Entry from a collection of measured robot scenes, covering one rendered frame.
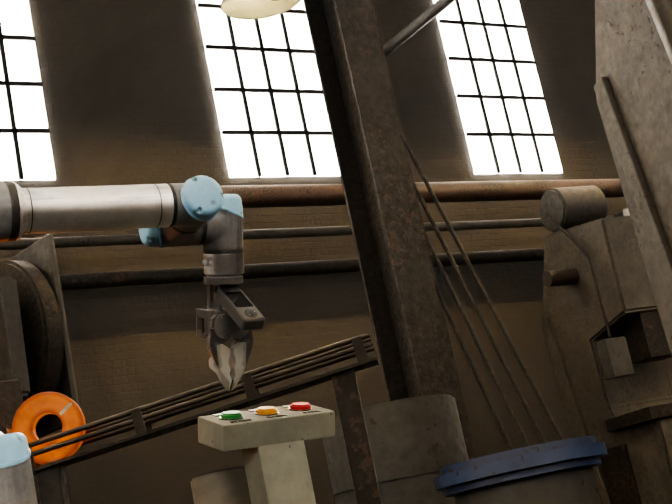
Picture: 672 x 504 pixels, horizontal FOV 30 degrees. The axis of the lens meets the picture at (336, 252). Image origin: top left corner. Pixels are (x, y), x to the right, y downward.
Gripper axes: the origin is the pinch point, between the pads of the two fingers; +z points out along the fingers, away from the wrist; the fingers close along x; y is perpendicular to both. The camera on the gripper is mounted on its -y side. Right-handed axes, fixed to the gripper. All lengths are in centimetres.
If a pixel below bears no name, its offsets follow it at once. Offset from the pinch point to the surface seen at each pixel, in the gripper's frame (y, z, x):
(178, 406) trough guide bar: 34.4, 9.7, -5.0
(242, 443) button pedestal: -5.5, 10.2, 0.9
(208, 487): 7.8, 20.9, 1.4
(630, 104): 108, -63, -213
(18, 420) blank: 56, 13, 23
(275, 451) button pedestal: -6.0, 12.4, -5.8
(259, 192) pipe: 658, -31, -368
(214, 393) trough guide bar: 30.4, 7.1, -11.6
